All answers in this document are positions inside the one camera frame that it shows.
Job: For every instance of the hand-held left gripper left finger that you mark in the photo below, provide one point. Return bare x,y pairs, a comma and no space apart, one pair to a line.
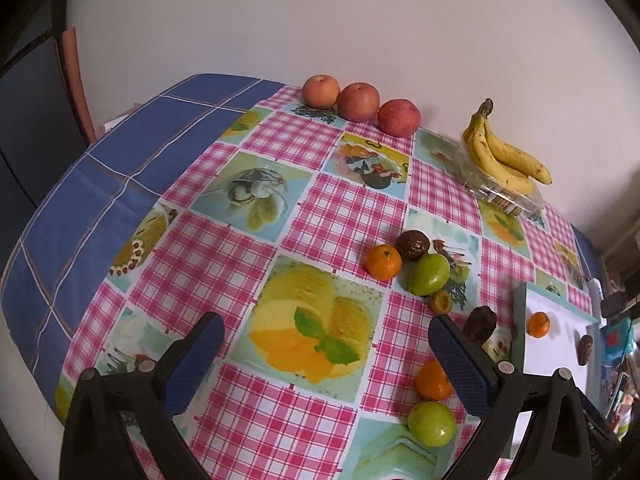
195,360

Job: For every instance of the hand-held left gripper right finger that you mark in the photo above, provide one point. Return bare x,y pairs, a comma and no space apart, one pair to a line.
462,365

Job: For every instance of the orange tangerine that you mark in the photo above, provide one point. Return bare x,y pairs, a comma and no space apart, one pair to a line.
430,382
539,323
384,262

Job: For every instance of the dark brown date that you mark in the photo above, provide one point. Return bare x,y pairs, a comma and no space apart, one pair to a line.
480,322
585,350

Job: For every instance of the green jujube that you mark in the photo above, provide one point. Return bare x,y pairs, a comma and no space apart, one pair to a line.
431,423
428,274

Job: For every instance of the white tray with teal rim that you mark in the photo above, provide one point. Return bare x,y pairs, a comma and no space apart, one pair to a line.
560,350

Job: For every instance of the dark purple passion fruit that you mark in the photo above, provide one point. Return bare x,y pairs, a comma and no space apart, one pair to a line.
413,244

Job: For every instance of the teal toy box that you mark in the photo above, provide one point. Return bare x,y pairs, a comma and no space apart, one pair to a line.
614,340

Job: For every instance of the black power adapter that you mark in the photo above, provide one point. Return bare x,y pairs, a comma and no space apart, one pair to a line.
614,305

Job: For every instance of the clear plastic clamshell box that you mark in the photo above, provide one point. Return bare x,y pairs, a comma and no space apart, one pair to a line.
505,201

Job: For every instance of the pink checkered printed tablecloth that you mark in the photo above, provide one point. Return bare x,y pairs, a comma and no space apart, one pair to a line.
345,200

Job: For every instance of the yellow banana bunch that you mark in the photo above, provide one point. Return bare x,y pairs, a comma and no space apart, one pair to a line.
500,160

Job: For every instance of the red apple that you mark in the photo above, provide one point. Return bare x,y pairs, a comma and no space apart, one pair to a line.
320,91
358,102
397,117

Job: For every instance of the reddish wooden board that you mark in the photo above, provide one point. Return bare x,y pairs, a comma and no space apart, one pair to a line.
72,85

